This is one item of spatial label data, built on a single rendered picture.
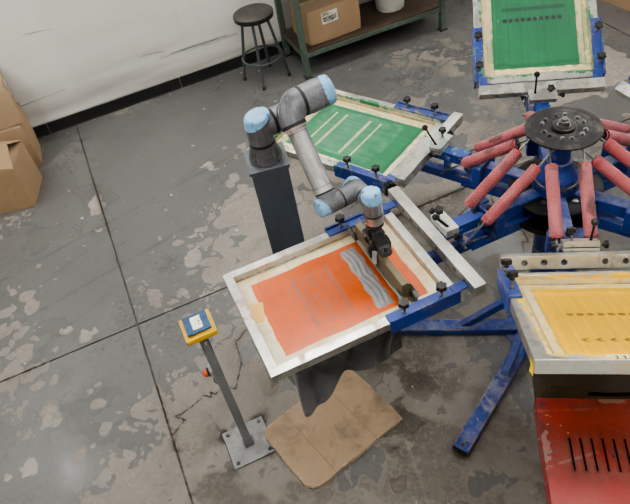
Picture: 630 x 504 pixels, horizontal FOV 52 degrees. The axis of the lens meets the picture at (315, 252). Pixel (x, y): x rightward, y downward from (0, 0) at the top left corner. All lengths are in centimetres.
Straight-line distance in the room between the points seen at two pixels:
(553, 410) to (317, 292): 103
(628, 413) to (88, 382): 285
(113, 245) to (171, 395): 142
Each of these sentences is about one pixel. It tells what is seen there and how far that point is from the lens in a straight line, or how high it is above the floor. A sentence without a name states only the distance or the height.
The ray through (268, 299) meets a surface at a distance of 265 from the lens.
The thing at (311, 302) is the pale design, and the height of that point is 96.
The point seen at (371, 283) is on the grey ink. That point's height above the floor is 96.
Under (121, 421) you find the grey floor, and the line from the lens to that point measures 373.
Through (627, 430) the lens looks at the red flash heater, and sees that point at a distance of 214.
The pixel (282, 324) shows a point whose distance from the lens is 255.
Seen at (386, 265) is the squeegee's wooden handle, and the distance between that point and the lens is 255.
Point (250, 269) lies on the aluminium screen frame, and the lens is 274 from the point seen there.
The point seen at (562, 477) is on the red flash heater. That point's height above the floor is 110.
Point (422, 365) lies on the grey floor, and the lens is 353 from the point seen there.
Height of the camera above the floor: 290
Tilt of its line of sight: 44 degrees down
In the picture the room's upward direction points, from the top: 12 degrees counter-clockwise
